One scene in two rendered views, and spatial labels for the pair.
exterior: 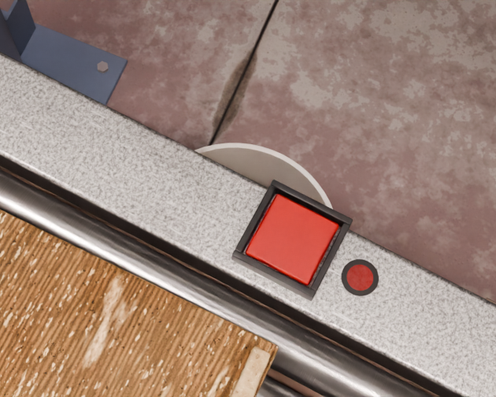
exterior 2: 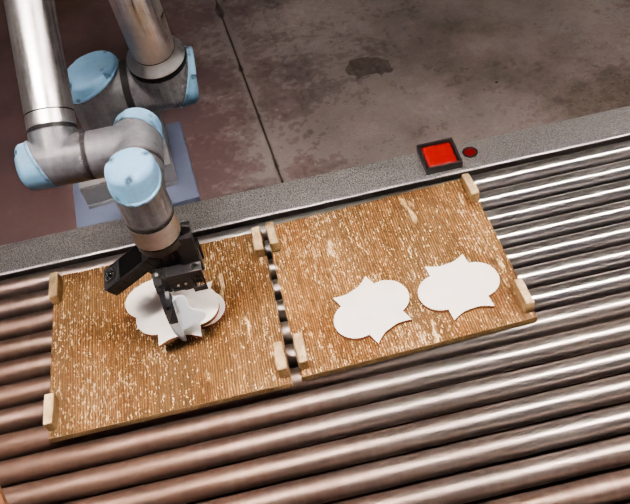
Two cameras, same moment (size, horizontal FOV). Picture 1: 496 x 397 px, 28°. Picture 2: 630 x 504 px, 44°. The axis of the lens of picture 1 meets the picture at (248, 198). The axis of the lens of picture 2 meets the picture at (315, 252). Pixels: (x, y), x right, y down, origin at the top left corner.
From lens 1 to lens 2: 104 cm
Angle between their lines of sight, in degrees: 25
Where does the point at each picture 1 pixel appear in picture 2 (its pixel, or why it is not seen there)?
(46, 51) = not seen: hidden behind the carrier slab
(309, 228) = (441, 148)
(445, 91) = not seen: hidden behind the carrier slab
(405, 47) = not seen: hidden behind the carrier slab
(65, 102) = (327, 177)
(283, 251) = (440, 158)
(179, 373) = (446, 204)
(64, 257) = (376, 204)
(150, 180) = (378, 175)
